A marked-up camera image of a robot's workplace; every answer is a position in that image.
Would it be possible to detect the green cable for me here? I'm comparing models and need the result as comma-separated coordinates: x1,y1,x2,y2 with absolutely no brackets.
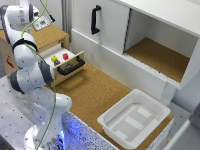
20,0,58,150

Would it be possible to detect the white sliding door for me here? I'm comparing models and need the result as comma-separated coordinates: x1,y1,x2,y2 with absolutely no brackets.
71,0,131,56

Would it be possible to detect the pink block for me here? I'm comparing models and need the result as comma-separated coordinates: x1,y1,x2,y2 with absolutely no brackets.
62,52,70,61

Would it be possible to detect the wooden drawer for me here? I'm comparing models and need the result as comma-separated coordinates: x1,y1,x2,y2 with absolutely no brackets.
38,44,87,87

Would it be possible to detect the white cabinet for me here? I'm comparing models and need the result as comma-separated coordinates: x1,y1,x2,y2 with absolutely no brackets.
70,0,200,108

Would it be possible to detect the yellow block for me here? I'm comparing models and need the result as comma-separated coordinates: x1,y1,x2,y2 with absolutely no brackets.
50,54,59,63

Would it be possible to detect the black drawer handle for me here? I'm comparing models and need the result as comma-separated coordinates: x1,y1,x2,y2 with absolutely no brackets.
56,55,86,77

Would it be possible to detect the wooden drawer box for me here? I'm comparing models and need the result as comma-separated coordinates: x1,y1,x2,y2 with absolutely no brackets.
0,23,71,81

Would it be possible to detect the black door handle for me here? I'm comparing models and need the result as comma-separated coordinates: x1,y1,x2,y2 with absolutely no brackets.
90,4,102,36

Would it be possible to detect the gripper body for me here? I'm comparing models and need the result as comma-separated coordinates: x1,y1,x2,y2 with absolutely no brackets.
32,14,56,32

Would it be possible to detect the white plastic box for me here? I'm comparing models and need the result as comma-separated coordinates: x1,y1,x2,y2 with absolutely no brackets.
96,88,172,150

